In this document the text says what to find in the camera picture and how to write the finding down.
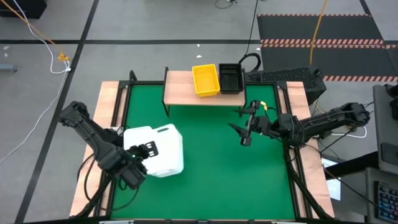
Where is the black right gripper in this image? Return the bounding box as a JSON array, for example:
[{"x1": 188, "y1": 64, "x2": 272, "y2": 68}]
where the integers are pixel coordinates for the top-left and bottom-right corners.
[{"x1": 228, "y1": 99, "x2": 276, "y2": 147}]

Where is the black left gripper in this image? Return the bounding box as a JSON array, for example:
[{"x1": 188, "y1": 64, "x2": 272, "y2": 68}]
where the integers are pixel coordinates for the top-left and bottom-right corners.
[{"x1": 123, "y1": 141, "x2": 160, "y2": 170}]

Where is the black slotted plastic basket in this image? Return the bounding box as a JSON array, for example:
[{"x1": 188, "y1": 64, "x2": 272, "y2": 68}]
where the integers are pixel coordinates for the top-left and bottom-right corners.
[{"x1": 218, "y1": 63, "x2": 244, "y2": 95}]

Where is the green table mat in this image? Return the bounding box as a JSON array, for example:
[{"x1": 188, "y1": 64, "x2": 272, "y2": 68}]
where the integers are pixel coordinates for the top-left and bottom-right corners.
[{"x1": 110, "y1": 83, "x2": 296, "y2": 220}]

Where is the black perforated metal case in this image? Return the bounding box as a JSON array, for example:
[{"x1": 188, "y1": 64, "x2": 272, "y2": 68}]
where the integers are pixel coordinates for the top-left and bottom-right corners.
[{"x1": 244, "y1": 67, "x2": 327, "y2": 106}]

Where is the black hazard-striped floor mat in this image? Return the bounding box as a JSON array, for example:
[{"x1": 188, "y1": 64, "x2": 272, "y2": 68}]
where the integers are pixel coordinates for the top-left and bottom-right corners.
[
  {"x1": 256, "y1": 13, "x2": 385, "y2": 44},
  {"x1": 260, "y1": 43, "x2": 398, "y2": 82}
]

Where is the white paper sheet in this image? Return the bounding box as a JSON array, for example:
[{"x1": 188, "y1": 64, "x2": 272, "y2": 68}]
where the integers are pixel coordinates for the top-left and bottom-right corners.
[{"x1": 322, "y1": 157, "x2": 342, "y2": 202}]

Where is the grey equipment cabinet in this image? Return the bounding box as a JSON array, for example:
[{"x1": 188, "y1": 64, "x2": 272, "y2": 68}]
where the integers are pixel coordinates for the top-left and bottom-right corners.
[{"x1": 372, "y1": 83, "x2": 398, "y2": 175}]

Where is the grey floor object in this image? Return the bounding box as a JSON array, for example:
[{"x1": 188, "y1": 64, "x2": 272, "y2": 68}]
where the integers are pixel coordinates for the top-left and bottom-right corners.
[{"x1": 0, "y1": 63, "x2": 19, "y2": 73}]

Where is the black box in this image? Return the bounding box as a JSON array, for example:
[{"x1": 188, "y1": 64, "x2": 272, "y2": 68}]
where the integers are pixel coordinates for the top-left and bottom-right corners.
[{"x1": 0, "y1": 0, "x2": 48, "y2": 19}]

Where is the wooden shelf with black frame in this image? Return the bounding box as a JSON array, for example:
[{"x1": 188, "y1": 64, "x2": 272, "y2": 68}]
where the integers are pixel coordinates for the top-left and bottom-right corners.
[{"x1": 162, "y1": 66, "x2": 248, "y2": 118}]

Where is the black hanging cable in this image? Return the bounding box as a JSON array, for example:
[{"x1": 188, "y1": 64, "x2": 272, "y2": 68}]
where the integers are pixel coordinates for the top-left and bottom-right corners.
[{"x1": 238, "y1": 0, "x2": 262, "y2": 73}]

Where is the white floor cable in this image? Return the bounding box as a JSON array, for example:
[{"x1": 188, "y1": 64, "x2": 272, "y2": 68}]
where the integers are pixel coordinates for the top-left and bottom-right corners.
[
  {"x1": 0, "y1": 70, "x2": 70, "y2": 166},
  {"x1": 12, "y1": 0, "x2": 73, "y2": 75},
  {"x1": 331, "y1": 126, "x2": 368, "y2": 139}
]

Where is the yellow hanging cable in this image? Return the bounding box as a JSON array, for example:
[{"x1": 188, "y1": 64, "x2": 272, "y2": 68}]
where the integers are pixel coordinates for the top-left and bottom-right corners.
[{"x1": 309, "y1": 0, "x2": 329, "y2": 66}]

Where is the orange floor cable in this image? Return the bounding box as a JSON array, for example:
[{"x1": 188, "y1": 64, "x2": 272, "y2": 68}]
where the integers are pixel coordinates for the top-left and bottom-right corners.
[{"x1": 7, "y1": 0, "x2": 68, "y2": 57}]

